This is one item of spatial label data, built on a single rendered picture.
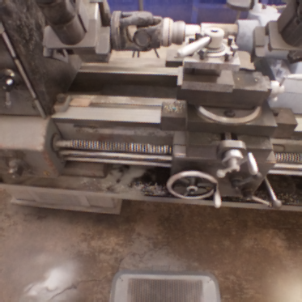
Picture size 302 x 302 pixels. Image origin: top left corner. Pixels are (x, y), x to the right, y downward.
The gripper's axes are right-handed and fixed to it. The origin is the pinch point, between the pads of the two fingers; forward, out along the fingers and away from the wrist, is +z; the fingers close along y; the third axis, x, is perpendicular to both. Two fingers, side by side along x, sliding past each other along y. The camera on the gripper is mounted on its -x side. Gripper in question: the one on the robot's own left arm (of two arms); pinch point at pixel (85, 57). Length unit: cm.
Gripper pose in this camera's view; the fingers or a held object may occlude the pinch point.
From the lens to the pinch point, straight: 59.9
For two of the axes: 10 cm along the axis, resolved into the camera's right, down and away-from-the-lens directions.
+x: -0.2, 9.9, -1.6
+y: -10.0, -0.1, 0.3
